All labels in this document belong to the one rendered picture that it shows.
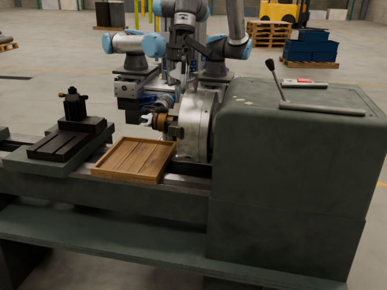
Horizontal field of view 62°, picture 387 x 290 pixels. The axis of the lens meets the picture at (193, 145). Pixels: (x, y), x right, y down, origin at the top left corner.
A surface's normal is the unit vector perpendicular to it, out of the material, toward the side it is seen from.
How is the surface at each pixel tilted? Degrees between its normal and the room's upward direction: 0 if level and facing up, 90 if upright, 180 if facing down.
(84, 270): 0
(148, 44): 89
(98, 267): 0
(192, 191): 90
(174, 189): 90
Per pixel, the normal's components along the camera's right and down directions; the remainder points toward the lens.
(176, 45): -0.18, 0.08
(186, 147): -0.20, 0.61
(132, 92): -0.22, 0.42
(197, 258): 0.03, -0.90
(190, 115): -0.15, -0.20
